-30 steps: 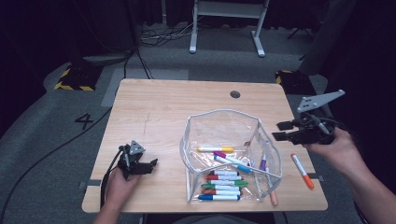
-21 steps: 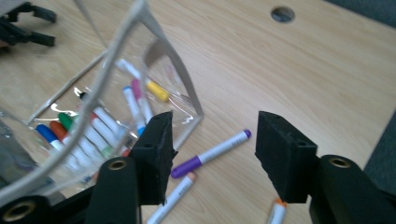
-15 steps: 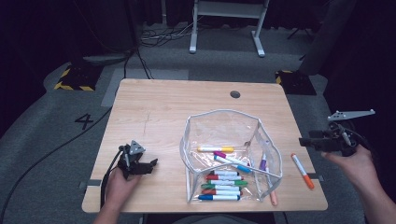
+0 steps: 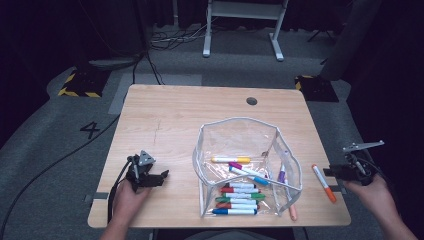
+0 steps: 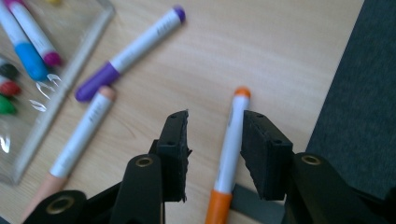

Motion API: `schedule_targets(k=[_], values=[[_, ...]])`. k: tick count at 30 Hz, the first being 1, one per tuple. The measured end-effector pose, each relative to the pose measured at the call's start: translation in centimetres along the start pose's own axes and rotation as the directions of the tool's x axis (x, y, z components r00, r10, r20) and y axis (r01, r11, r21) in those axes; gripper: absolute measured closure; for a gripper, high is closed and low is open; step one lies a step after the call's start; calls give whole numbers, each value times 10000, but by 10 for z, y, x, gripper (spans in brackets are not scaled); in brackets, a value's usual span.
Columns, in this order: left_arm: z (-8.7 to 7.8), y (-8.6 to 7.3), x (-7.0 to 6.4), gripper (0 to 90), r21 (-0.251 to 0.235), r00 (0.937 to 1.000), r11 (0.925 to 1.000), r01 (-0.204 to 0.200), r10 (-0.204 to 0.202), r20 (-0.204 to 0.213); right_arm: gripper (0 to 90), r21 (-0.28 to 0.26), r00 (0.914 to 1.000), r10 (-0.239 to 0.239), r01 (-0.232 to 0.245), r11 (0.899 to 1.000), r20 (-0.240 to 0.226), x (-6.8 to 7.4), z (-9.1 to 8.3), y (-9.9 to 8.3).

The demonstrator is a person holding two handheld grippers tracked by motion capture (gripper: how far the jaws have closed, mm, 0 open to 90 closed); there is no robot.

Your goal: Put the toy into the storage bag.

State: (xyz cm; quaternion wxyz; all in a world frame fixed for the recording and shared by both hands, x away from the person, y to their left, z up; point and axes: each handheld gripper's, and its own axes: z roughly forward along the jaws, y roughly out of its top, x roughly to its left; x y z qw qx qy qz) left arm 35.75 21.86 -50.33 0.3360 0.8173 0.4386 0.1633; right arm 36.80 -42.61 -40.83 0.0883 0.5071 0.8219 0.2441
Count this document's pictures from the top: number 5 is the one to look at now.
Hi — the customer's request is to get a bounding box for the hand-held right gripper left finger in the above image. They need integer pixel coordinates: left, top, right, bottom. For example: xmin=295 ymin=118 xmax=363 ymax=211
xmin=155 ymin=109 xmax=193 ymax=203

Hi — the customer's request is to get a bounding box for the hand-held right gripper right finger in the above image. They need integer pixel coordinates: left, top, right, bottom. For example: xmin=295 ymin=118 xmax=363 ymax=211
xmin=240 ymin=110 xmax=294 ymax=201

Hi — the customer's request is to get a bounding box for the orange marker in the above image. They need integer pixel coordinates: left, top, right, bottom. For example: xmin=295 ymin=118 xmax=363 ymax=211
xmin=204 ymin=86 xmax=252 ymax=224

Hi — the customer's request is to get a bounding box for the peach marker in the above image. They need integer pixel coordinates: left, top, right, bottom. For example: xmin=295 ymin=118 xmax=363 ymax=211
xmin=20 ymin=85 xmax=117 ymax=223

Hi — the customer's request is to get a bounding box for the purple marker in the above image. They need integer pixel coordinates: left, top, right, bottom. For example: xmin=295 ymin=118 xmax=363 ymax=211
xmin=74 ymin=4 xmax=187 ymax=104

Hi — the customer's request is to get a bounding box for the clear plastic bag white trim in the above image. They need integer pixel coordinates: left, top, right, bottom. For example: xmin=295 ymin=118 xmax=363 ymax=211
xmin=0 ymin=0 xmax=117 ymax=187

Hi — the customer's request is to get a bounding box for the magenta marker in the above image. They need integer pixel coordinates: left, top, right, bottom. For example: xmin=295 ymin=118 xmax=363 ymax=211
xmin=3 ymin=0 xmax=64 ymax=68

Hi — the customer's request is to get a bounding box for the light blue marker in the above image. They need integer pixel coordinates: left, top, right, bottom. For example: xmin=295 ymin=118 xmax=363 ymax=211
xmin=0 ymin=0 xmax=50 ymax=82

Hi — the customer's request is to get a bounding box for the green marker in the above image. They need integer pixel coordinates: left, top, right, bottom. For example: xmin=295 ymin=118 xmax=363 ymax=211
xmin=0 ymin=94 xmax=18 ymax=116

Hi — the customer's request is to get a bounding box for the red marker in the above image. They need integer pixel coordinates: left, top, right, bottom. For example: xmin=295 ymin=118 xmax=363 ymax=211
xmin=0 ymin=76 xmax=22 ymax=97

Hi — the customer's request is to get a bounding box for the black marker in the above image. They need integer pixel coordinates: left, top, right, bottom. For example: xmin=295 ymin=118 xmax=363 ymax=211
xmin=0 ymin=60 xmax=21 ymax=80

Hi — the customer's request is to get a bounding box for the grey tape strip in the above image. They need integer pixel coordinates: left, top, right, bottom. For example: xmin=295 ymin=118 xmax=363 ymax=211
xmin=230 ymin=183 xmax=286 ymax=224

